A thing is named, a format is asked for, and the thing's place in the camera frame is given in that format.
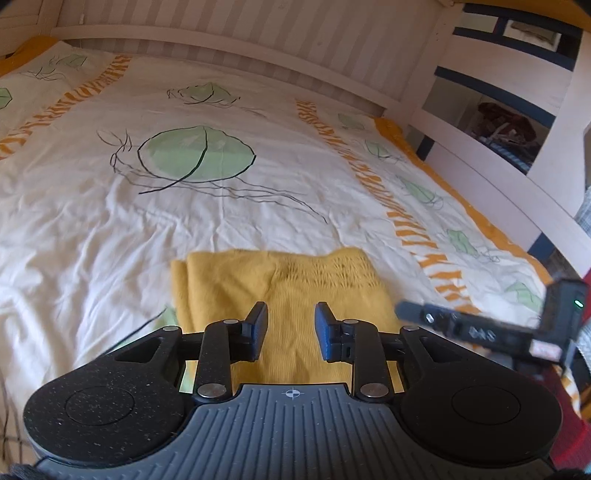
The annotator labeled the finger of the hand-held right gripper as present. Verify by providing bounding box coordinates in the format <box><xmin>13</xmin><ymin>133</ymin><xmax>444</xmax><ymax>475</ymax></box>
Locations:
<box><xmin>396</xmin><ymin>299</ymin><xmax>460</xmax><ymax>337</ymax></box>

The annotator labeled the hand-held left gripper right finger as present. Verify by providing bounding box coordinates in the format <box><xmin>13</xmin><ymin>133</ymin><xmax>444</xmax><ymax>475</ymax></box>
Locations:
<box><xmin>315</xmin><ymin>302</ymin><xmax>468</xmax><ymax>400</ymax></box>

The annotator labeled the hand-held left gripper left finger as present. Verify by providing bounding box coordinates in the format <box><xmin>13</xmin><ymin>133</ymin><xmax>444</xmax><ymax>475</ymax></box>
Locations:
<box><xmin>111</xmin><ymin>302</ymin><xmax>269</xmax><ymax>400</ymax></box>

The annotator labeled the yellow knit sweater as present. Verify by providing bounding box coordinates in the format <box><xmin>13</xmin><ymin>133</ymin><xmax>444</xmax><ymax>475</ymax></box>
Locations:
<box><xmin>170</xmin><ymin>247</ymin><xmax>403</xmax><ymax>385</ymax></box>

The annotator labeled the brown clothes pile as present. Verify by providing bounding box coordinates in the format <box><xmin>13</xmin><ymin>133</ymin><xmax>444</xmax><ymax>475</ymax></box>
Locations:
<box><xmin>475</xmin><ymin>100</ymin><xmax>553</xmax><ymax>161</ymax></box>

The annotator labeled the dark red cloth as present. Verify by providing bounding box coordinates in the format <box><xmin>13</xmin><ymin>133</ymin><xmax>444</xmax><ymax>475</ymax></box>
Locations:
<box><xmin>550</xmin><ymin>362</ymin><xmax>591</xmax><ymax>464</ymax></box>

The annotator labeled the leaf printed white duvet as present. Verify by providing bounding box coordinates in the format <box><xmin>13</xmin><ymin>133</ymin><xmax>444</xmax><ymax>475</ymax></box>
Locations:
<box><xmin>0</xmin><ymin>39</ymin><xmax>583</xmax><ymax>462</ymax></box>

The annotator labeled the white wooden bed frame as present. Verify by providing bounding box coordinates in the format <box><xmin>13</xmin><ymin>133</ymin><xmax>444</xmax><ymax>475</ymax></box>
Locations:
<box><xmin>0</xmin><ymin>0</ymin><xmax>591</xmax><ymax>280</ymax></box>

